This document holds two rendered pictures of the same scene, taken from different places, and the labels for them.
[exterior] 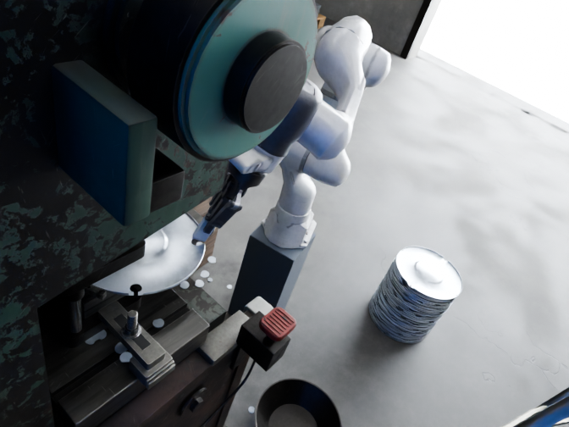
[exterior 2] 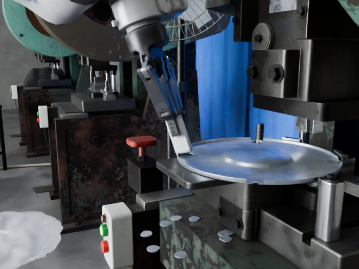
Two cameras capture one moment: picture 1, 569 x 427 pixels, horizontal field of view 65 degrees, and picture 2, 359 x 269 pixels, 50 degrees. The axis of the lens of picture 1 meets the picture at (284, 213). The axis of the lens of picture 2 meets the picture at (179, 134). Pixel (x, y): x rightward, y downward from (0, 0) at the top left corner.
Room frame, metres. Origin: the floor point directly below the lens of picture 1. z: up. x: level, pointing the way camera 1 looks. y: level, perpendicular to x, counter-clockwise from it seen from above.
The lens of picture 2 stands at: (1.28, 0.58, 0.97)
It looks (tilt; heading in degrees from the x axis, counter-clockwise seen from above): 12 degrees down; 217
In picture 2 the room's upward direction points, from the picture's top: straight up
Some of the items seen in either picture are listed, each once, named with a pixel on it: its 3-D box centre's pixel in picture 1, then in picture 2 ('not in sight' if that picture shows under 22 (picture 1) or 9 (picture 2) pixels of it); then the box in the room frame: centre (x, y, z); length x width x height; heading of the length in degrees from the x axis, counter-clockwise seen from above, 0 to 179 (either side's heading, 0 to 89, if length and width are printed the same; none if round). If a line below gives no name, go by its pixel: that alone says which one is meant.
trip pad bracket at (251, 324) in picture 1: (256, 352); (145, 195); (0.59, -0.04, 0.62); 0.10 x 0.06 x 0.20; 62
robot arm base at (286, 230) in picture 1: (294, 213); not in sight; (1.24, -0.03, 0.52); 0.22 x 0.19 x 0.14; 163
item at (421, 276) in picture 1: (428, 271); not in sight; (1.44, -0.65, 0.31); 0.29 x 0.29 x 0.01
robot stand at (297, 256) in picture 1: (269, 275); not in sight; (1.20, -0.02, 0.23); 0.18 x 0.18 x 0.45; 73
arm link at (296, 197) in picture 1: (295, 169); not in sight; (1.21, 0.01, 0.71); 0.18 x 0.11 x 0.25; 75
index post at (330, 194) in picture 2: not in sight; (329, 206); (0.73, 0.44, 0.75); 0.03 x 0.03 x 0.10; 62
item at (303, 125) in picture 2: not in sight; (307, 121); (0.54, 0.33, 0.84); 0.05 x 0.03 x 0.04; 62
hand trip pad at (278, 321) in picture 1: (274, 331); (142, 152); (0.59, -0.06, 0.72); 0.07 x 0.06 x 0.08; 152
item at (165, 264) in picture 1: (136, 240); (256, 156); (0.65, 0.28, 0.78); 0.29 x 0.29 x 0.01
